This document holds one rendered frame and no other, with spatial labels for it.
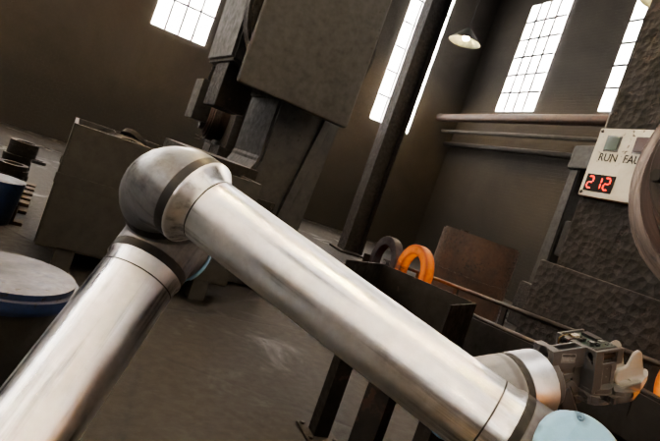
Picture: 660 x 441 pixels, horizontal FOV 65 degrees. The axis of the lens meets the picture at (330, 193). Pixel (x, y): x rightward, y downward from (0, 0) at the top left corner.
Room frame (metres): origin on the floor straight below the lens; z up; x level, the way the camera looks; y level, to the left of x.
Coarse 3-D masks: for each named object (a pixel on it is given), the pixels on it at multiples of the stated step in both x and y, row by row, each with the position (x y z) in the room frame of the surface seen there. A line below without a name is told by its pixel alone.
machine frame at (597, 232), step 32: (640, 32) 1.35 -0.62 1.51; (640, 64) 1.32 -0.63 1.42; (640, 96) 1.29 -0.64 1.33; (608, 128) 1.34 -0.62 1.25; (640, 128) 1.26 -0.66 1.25; (576, 224) 1.33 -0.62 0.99; (608, 224) 1.25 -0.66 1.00; (576, 256) 1.30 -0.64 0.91; (608, 256) 1.22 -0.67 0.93; (640, 256) 1.15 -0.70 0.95; (544, 288) 1.29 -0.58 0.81; (576, 288) 1.21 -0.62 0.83; (608, 288) 1.14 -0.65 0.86; (640, 288) 1.13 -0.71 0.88; (576, 320) 1.18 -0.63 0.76; (608, 320) 1.11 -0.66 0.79; (640, 320) 1.05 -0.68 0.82
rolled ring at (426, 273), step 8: (408, 248) 1.73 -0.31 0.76; (416, 248) 1.68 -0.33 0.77; (424, 248) 1.66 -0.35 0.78; (400, 256) 1.76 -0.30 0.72; (408, 256) 1.73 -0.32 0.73; (424, 256) 1.63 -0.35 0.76; (432, 256) 1.64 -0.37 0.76; (400, 264) 1.74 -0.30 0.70; (408, 264) 1.75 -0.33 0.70; (424, 264) 1.62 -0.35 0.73; (432, 264) 1.62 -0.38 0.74; (424, 272) 1.60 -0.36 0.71; (432, 272) 1.61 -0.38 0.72; (424, 280) 1.60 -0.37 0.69
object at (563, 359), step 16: (560, 336) 0.74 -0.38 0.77; (576, 336) 0.75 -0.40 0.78; (592, 336) 0.75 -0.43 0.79; (544, 352) 0.72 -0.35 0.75; (560, 352) 0.70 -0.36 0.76; (576, 352) 0.71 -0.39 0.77; (592, 352) 0.71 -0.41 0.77; (608, 352) 0.71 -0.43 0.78; (560, 368) 0.70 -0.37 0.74; (576, 368) 0.72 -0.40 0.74; (592, 368) 0.70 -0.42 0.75; (608, 368) 0.73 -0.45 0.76; (560, 384) 0.68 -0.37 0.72; (576, 384) 0.72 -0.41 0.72; (592, 384) 0.70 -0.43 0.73; (608, 384) 0.73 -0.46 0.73; (560, 400) 0.69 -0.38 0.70; (576, 400) 0.72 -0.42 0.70; (592, 400) 0.71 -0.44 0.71
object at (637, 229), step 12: (648, 144) 1.06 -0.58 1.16; (648, 156) 1.05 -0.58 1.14; (636, 168) 1.06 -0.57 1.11; (636, 180) 1.05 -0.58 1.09; (636, 192) 1.05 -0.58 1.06; (636, 204) 1.04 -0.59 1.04; (636, 216) 1.03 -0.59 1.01; (636, 228) 1.02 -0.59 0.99; (636, 240) 1.01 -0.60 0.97; (648, 240) 0.99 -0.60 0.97; (648, 252) 0.98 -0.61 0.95; (648, 264) 0.98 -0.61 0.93
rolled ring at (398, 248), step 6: (384, 240) 1.88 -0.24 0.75; (390, 240) 1.84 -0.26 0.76; (396, 240) 1.84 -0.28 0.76; (378, 246) 1.91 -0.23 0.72; (384, 246) 1.89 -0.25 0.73; (390, 246) 1.83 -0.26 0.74; (396, 246) 1.80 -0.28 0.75; (402, 246) 1.82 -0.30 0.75; (372, 252) 1.93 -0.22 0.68; (378, 252) 1.91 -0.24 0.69; (396, 252) 1.79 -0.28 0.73; (372, 258) 1.92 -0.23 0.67; (378, 258) 1.92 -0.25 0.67; (396, 258) 1.78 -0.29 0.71; (390, 264) 1.79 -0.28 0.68
